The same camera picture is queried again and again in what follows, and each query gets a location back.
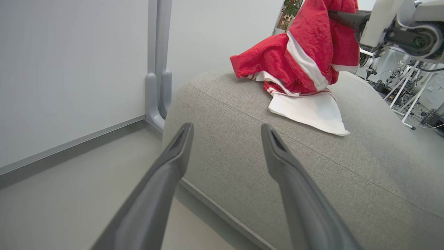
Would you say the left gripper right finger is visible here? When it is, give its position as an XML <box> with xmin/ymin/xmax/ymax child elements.
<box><xmin>261</xmin><ymin>124</ymin><xmax>362</xmax><ymax>250</ymax></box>

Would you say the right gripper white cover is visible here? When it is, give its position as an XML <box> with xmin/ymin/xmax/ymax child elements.
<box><xmin>327</xmin><ymin>0</ymin><xmax>444</xmax><ymax>64</ymax></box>

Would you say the green plant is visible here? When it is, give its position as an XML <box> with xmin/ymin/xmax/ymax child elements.
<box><xmin>282</xmin><ymin>0</ymin><xmax>304</xmax><ymax>31</ymax></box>

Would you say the grey fabric sofa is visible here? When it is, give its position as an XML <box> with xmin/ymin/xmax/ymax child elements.
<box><xmin>162</xmin><ymin>67</ymin><xmax>444</xmax><ymax>250</ymax></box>

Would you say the red basketball jersey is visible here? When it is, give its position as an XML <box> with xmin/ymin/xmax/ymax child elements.
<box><xmin>230</xmin><ymin>0</ymin><xmax>360</xmax><ymax>136</ymax></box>

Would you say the grey partition base rail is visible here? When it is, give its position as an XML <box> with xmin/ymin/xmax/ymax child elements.
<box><xmin>0</xmin><ymin>115</ymin><xmax>147</xmax><ymax>190</ymax></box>

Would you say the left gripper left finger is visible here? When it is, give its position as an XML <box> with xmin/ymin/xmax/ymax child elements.
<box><xmin>91</xmin><ymin>122</ymin><xmax>194</xmax><ymax>250</ymax></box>

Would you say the grey partition post with feet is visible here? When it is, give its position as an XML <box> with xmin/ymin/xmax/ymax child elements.
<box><xmin>145</xmin><ymin>0</ymin><xmax>173</xmax><ymax>133</ymax></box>

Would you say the white tripod stand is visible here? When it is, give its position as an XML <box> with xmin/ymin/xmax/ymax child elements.
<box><xmin>383</xmin><ymin>61</ymin><xmax>440</xmax><ymax>131</ymax></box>

